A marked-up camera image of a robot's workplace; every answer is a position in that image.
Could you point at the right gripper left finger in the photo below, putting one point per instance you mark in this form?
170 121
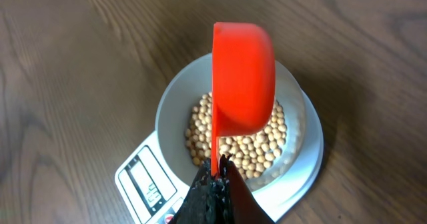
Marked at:
208 200

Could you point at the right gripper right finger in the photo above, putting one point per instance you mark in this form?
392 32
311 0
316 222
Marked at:
245 209

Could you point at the red measuring scoop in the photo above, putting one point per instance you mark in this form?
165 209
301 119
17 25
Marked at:
243 75

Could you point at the white digital kitchen scale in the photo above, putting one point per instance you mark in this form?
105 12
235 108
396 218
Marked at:
153 193

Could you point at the grey round bowl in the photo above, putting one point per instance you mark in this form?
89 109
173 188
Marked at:
186 89

